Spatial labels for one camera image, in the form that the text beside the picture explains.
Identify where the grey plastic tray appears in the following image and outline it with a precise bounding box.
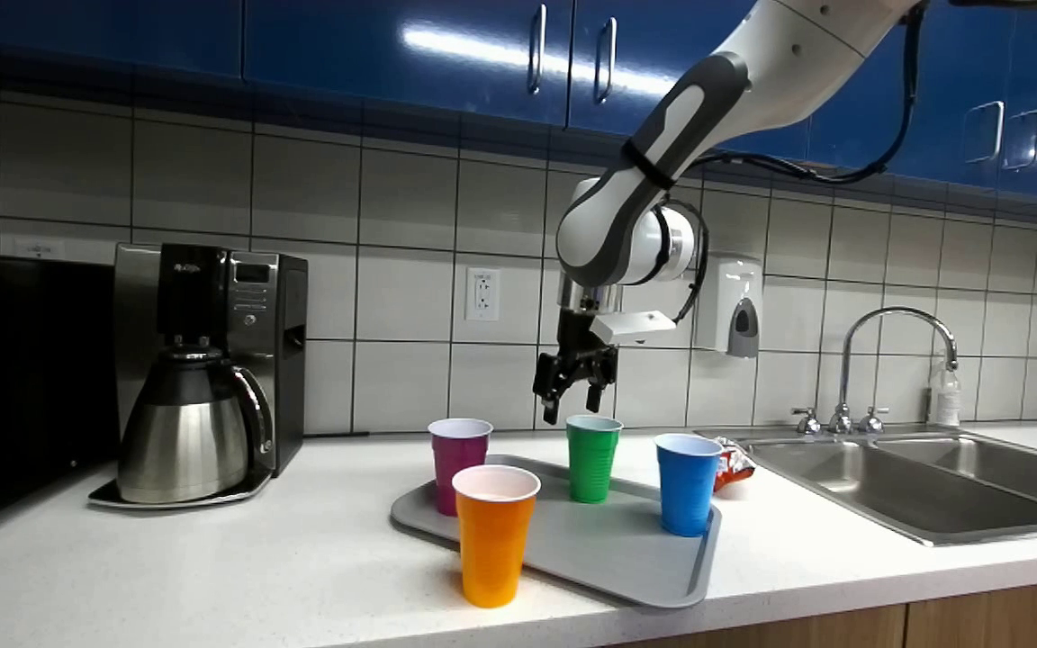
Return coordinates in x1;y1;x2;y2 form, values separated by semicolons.
388;452;723;614

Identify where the stainless steel double sink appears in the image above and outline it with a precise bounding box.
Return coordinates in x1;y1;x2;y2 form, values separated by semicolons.
742;426;1037;552

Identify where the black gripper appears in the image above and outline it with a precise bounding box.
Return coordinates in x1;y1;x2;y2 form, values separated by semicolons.
528;305;621;430

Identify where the wooden lower cabinet front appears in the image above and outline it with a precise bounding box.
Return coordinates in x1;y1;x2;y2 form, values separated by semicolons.
621;573;1037;648

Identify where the chrome gooseneck faucet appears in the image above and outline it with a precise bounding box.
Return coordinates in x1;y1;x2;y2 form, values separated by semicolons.
833;303;966;440

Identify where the black coffee maker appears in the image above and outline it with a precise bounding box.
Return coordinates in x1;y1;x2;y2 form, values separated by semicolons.
87;243;311;515

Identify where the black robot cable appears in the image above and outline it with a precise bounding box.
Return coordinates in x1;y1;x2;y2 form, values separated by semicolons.
659;0;933;328

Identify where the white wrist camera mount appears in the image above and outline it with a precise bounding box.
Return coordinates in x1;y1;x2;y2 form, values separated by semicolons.
587;303;680;354

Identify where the black microwave oven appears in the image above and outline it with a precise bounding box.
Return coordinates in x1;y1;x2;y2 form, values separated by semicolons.
0;248;124;538

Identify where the clear soap bottle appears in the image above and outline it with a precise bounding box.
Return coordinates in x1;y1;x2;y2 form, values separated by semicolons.
927;356;966;431

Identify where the white wall outlet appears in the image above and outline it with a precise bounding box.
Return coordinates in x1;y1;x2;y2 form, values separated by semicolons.
466;262;504;326

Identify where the green plastic cup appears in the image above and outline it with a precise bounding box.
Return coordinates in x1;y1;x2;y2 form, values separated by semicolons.
561;412;626;508

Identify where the red snack bag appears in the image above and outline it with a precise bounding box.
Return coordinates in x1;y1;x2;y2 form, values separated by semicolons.
710;431;760;498

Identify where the white wall soap dispenser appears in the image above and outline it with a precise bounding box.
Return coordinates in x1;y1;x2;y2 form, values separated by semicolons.
695;252;767;362

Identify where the blue plastic cup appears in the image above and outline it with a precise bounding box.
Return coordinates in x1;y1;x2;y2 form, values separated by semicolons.
652;431;729;542

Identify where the magenta plastic cup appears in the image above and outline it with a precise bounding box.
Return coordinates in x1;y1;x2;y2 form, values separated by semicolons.
425;416;496;518

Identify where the stainless steel coffee carafe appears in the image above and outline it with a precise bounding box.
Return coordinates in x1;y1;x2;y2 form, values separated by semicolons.
115;351;279;506

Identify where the orange plastic cup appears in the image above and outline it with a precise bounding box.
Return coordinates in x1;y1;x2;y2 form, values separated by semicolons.
449;461;545;614

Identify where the silver cabinet door handle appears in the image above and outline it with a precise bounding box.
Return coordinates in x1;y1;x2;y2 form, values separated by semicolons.
592;11;621;108
1008;104;1037;173
966;98;1008;166
525;0;552;102

